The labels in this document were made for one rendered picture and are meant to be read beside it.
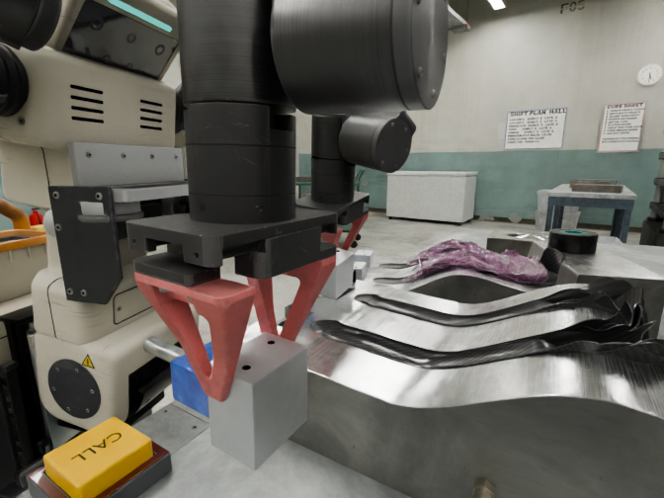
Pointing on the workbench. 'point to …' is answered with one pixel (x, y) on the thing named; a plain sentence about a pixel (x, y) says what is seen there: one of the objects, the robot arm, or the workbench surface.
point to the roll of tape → (573, 241)
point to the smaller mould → (501, 239)
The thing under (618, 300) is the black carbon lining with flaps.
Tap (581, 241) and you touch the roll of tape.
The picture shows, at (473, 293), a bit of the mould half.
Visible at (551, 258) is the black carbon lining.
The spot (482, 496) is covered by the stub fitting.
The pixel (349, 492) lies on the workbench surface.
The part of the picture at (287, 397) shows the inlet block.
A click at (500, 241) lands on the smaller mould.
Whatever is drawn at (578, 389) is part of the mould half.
